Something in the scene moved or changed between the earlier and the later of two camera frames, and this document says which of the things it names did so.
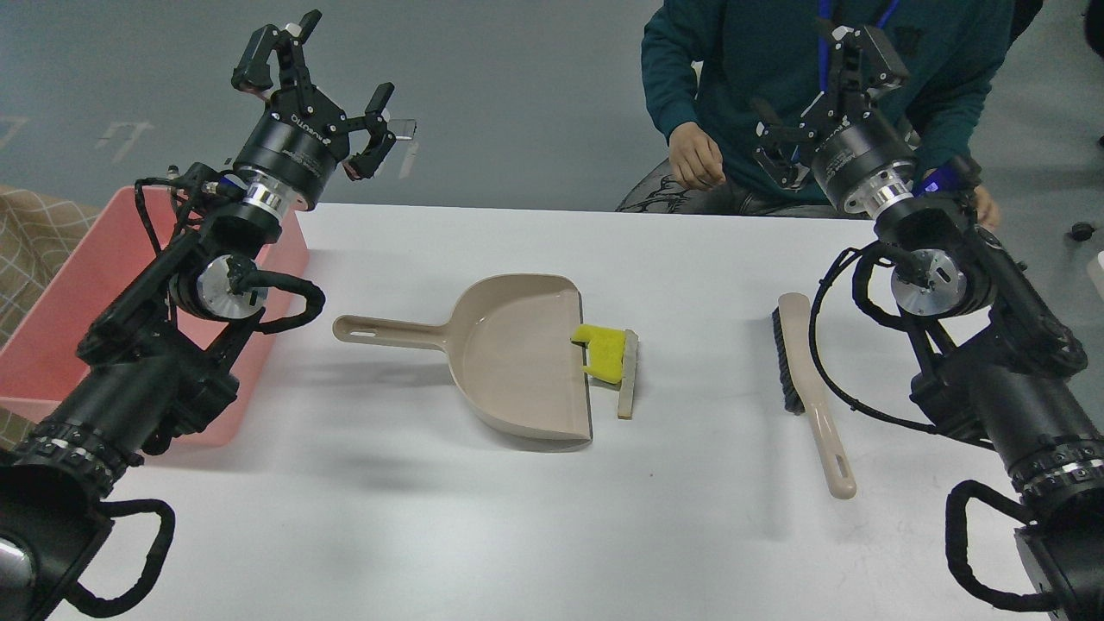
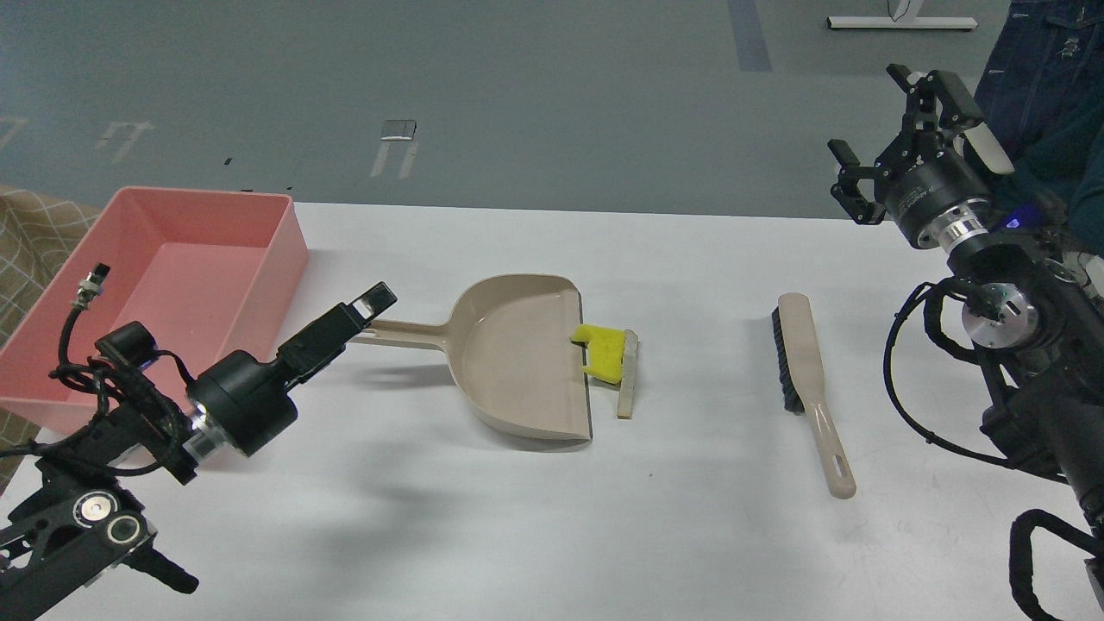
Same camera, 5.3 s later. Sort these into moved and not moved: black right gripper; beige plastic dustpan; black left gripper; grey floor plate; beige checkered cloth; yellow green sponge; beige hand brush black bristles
Moved: black left gripper; black right gripper
Not moved: beige plastic dustpan; yellow green sponge; beige checkered cloth; grey floor plate; beige hand brush black bristles
